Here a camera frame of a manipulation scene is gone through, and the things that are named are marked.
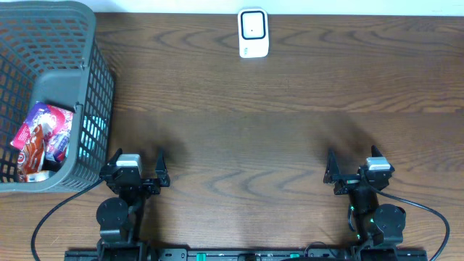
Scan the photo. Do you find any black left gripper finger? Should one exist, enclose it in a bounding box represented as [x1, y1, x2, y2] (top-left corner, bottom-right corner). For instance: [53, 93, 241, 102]
[107, 148, 123, 165]
[155, 149, 168, 179]

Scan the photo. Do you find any red purple snack packet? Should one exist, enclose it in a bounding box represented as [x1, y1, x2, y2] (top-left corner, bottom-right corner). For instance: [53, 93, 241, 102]
[10, 101, 73, 162]

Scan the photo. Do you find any orange brown snack packet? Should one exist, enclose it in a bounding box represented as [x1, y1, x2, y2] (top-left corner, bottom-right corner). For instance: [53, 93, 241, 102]
[17, 125, 46, 182]

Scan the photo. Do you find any teal tissue pack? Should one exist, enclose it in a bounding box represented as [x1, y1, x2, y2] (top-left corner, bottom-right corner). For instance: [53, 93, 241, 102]
[79, 116, 107, 158]

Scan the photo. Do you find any small orange tissue pack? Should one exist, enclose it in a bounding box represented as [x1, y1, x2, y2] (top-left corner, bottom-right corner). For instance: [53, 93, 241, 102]
[25, 170, 54, 183]

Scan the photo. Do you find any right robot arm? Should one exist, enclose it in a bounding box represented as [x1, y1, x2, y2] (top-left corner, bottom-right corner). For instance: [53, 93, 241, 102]
[323, 146, 406, 260]

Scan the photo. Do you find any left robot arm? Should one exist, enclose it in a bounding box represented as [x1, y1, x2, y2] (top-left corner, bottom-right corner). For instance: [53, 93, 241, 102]
[96, 149, 170, 261]

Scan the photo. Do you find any white barcode scanner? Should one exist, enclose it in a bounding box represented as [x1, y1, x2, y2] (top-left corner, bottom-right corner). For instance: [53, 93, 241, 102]
[237, 8, 270, 59]

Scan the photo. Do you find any dark grey plastic basket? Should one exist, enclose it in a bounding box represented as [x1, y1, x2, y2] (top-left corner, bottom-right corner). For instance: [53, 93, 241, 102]
[1, 1, 115, 193]

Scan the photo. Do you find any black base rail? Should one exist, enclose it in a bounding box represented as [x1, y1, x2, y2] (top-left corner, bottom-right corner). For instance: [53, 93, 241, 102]
[64, 247, 429, 261]

